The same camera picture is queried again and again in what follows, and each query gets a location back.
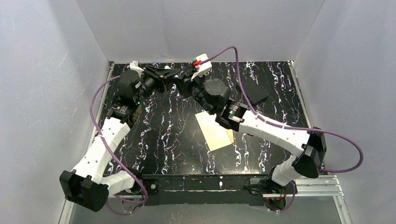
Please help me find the cream envelope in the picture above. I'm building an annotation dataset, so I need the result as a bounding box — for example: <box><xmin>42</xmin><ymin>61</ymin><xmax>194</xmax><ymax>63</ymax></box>
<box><xmin>195</xmin><ymin>111</ymin><xmax>234</xmax><ymax>152</ymax></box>

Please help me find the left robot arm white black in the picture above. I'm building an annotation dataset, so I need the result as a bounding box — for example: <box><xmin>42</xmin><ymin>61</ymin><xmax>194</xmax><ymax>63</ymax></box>
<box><xmin>59</xmin><ymin>66</ymin><xmax>180</xmax><ymax>212</ymax></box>

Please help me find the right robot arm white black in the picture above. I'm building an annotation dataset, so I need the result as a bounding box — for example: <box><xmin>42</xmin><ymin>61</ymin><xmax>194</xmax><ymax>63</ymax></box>
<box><xmin>173</xmin><ymin>74</ymin><xmax>326</xmax><ymax>187</ymax></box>

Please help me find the black flat box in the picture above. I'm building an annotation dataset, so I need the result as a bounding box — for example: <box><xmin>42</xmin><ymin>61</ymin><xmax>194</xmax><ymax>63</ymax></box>
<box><xmin>241</xmin><ymin>78</ymin><xmax>269</xmax><ymax>106</ymax></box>

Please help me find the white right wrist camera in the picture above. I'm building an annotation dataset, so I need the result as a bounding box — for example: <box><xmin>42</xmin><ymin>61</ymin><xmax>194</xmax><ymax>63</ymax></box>
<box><xmin>191</xmin><ymin>54</ymin><xmax>212</xmax><ymax>81</ymax></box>

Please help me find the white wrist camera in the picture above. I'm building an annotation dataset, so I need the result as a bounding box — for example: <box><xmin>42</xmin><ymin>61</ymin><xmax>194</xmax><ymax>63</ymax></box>
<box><xmin>129</xmin><ymin>60</ymin><xmax>143</xmax><ymax>77</ymax></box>
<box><xmin>191</xmin><ymin>54</ymin><xmax>212</xmax><ymax>81</ymax></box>

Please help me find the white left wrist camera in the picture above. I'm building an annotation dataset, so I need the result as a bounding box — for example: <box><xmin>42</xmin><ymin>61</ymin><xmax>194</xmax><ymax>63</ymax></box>
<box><xmin>129</xmin><ymin>60</ymin><xmax>143</xmax><ymax>77</ymax></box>

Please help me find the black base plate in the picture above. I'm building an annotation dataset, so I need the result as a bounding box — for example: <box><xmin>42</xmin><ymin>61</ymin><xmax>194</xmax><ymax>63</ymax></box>
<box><xmin>113</xmin><ymin>175</ymin><xmax>297</xmax><ymax>206</ymax></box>

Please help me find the aluminium front rail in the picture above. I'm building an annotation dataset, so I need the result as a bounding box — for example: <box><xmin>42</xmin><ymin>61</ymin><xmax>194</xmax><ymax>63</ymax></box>
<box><xmin>65</xmin><ymin>176</ymin><xmax>345</xmax><ymax>198</ymax></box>

